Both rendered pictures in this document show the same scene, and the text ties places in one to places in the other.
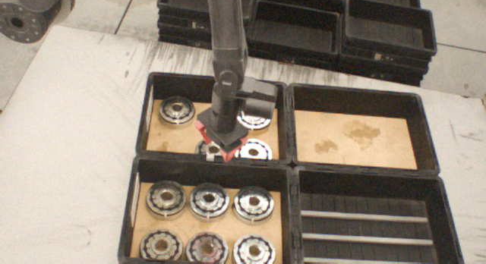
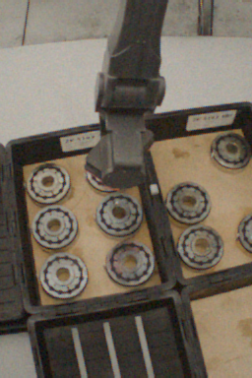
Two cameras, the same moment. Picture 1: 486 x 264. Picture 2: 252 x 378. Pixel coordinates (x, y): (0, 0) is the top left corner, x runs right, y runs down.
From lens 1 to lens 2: 0.87 m
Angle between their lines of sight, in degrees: 44
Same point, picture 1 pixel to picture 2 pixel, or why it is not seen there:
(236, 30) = (120, 33)
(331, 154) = (241, 341)
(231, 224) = (100, 247)
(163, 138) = (193, 151)
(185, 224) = (89, 201)
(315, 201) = (162, 336)
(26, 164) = not seen: hidden behind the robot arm
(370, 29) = not seen: outside the picture
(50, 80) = (239, 55)
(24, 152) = not seen: hidden behind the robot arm
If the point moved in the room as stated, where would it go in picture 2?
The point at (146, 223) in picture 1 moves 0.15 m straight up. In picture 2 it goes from (79, 164) to (74, 130)
